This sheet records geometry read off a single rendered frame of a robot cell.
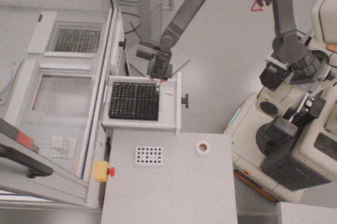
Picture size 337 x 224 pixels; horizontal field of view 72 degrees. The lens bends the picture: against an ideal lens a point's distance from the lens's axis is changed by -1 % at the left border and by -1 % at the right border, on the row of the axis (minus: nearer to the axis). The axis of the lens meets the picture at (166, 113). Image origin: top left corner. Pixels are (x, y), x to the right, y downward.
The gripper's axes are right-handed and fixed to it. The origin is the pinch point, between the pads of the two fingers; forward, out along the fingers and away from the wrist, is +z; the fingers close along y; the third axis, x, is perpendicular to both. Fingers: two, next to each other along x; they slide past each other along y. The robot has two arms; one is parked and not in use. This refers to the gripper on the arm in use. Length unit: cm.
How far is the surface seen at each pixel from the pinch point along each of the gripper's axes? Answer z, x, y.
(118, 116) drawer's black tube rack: 10.1, 15.6, 14.3
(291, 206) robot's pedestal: 11, 46, -67
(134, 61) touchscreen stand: 101, -77, 16
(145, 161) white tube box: 17.1, 32.7, -0.3
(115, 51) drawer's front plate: 8.8, -17.5, 21.3
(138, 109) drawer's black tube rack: 8.4, 11.3, 6.0
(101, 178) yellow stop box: 7.8, 43.2, 16.2
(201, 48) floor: 96, -104, -49
